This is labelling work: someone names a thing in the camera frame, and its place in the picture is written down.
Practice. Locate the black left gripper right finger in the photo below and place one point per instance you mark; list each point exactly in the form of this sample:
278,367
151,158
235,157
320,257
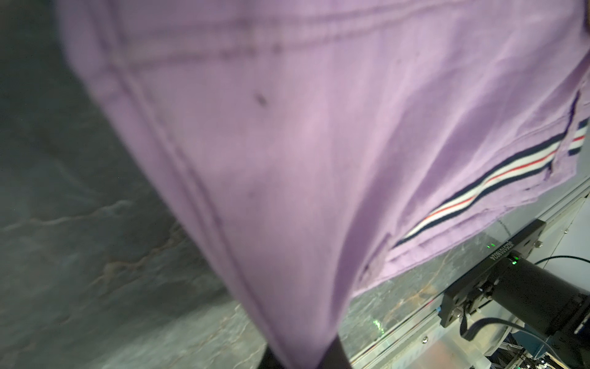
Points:
335,357

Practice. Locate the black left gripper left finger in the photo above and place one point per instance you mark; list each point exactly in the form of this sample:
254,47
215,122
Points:
269,360

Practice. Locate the purple pants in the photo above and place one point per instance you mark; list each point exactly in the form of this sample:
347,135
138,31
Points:
315,149

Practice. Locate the aluminium front rail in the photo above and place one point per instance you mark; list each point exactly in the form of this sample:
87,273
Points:
397,325

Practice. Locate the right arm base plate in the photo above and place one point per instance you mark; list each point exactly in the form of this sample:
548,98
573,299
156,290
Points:
478,282

